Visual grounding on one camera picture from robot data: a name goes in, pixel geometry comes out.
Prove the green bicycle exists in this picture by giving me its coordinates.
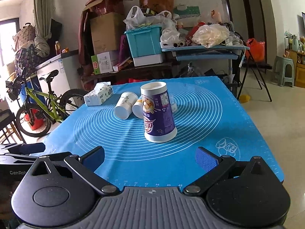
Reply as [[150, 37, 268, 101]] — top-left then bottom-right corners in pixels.
[[6, 69, 90, 138]]

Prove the clear plastic cup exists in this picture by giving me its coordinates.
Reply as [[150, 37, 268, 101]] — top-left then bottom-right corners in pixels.
[[167, 93, 179, 114]]

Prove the black folding stand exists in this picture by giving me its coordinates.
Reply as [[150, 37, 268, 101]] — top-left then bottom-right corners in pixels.
[[234, 31, 273, 102]]

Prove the purple and white cup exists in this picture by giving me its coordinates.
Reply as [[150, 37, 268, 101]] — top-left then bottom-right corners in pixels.
[[140, 81, 178, 144]]

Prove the light blue desk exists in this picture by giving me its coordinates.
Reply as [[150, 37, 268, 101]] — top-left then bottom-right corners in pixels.
[[162, 44, 250, 77]]

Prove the dark wooden table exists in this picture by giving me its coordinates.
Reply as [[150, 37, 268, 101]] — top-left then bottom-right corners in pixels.
[[81, 62, 174, 84]]

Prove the small white paper cup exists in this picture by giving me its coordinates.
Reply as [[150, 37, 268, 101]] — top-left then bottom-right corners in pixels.
[[132, 95, 145, 119]]

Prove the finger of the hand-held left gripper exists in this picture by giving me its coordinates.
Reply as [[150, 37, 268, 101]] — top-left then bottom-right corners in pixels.
[[0, 143, 46, 155], [0, 155, 39, 164]]

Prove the dark chair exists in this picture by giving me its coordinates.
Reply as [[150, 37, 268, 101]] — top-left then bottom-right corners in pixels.
[[0, 109, 27, 144]]

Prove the wooden cabinet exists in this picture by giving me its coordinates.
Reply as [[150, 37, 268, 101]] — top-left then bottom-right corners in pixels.
[[284, 49, 305, 89]]

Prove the white chest freezer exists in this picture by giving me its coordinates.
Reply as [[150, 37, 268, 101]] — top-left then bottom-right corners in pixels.
[[35, 52, 82, 123]]

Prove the small white plastic bag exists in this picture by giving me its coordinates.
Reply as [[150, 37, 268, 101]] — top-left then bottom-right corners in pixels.
[[160, 28, 181, 44]]

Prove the beige curtain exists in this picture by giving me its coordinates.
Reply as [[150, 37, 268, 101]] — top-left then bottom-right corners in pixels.
[[33, 0, 52, 58]]

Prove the green and white carton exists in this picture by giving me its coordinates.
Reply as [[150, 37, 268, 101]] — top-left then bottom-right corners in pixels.
[[91, 51, 120, 75]]

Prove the open dark red box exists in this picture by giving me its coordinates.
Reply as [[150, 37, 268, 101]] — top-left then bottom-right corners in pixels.
[[82, 0, 133, 15]]

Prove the patterned handbag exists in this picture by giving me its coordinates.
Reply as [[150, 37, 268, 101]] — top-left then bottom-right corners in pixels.
[[13, 23, 36, 49]]

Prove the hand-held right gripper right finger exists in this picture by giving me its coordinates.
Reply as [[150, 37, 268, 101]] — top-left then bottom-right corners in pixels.
[[183, 147, 275, 195]]

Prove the blue silicone mat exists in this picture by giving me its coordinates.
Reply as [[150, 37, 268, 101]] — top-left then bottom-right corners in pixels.
[[36, 76, 285, 194]]

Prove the dark brown door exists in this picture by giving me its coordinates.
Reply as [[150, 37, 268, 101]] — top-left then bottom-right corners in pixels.
[[241, 0, 267, 63]]

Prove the orange plastic bag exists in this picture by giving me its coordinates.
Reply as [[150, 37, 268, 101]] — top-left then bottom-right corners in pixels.
[[246, 38, 266, 62]]

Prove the white tissue box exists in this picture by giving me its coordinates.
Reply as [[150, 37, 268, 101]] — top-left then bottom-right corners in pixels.
[[83, 82, 114, 107]]

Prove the large brown cardboard box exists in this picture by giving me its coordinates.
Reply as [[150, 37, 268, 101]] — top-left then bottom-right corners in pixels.
[[90, 12, 127, 57]]

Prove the clear bag with yellowish contents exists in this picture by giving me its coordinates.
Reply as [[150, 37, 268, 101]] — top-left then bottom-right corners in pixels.
[[192, 23, 230, 48]]

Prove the green tissue pack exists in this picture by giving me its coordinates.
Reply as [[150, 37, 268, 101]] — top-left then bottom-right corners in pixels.
[[173, 4, 200, 21]]

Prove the green plastic stool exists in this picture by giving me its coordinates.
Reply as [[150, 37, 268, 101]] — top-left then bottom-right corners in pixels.
[[273, 55, 297, 88]]

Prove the teal storage bin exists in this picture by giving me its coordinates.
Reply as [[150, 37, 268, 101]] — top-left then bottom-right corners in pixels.
[[124, 25, 166, 59]]

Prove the large white paper cup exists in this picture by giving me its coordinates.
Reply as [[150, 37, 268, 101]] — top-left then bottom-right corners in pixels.
[[114, 92, 139, 120]]

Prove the white plastic box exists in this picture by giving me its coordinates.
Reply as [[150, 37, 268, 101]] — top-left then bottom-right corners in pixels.
[[133, 53, 165, 67]]

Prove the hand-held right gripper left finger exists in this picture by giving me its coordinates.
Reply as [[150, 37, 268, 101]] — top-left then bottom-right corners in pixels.
[[30, 146, 120, 195]]

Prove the floral bag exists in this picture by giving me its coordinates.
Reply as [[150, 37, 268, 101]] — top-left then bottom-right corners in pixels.
[[15, 45, 46, 70]]

